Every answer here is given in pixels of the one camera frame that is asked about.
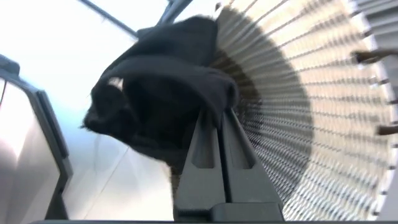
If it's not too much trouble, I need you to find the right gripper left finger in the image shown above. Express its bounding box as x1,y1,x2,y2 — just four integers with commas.
173,108,226,222

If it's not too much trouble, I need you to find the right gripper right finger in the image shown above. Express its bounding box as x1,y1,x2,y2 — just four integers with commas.
221,108,284,222

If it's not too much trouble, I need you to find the black garment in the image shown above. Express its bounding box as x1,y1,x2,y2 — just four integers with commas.
81,15,240,175

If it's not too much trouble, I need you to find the white laundry basket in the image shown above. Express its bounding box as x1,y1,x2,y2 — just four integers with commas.
211,0,398,222

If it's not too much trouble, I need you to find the beige curtain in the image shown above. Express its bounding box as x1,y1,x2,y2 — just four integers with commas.
354,0,398,103

